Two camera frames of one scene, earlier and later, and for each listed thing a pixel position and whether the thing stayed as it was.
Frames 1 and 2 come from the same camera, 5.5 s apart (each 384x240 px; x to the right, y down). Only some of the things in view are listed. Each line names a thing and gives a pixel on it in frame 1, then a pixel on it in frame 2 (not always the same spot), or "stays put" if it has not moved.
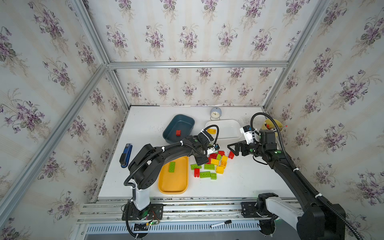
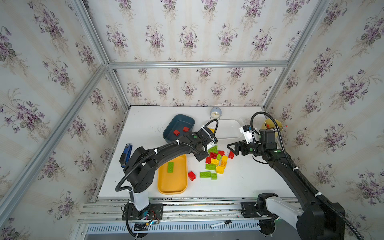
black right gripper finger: (237, 148) stays put
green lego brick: (195, 166) to (213, 149)
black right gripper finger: (237, 145) stays put
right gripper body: (244, 148) stays put
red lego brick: (197, 172) to (191, 175)
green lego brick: (209, 166) stays put
